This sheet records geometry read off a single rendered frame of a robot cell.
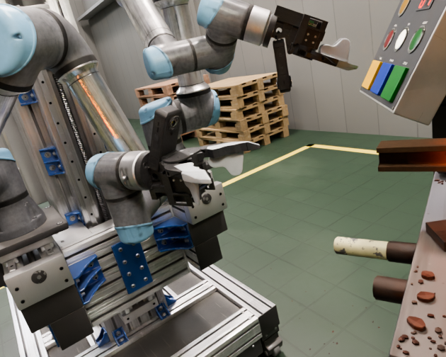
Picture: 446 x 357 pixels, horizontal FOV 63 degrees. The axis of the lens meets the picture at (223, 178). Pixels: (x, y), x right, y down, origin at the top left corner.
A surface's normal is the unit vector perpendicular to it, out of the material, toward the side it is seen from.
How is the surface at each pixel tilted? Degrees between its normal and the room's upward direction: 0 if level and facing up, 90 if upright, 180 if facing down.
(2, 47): 85
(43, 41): 105
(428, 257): 0
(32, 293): 90
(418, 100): 90
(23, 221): 72
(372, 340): 0
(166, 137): 118
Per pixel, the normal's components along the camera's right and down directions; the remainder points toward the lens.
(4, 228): 0.11, 0.00
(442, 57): -0.14, 0.36
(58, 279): 0.56, 0.15
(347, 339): -0.22, -0.92
